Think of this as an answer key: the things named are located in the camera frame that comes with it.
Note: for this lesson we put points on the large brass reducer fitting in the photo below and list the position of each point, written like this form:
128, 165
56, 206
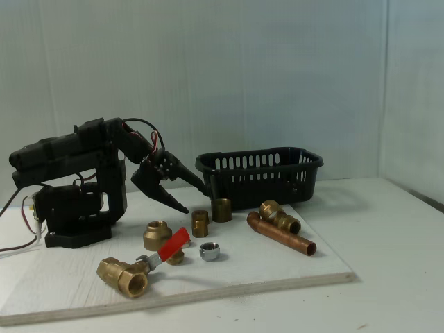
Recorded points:
156, 237

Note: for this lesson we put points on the brass hex nipple fitting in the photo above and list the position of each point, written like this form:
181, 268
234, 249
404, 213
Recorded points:
200, 223

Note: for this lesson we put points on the brass sleeve coupling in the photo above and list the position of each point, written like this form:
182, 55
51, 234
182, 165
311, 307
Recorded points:
221, 211

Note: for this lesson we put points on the small brass threaded fitting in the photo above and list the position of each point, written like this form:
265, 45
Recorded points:
176, 259

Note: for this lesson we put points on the chrome nut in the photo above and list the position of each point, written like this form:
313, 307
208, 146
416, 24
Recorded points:
208, 255

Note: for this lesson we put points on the black slotted plastic basket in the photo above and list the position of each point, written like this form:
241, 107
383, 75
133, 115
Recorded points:
263, 197

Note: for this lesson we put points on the brass compression coupling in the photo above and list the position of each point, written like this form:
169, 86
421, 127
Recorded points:
282, 218

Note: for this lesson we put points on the small controller circuit board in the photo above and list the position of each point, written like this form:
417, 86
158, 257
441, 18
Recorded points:
33, 208

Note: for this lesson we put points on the white wooden board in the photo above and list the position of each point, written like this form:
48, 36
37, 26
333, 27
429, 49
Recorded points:
260, 263

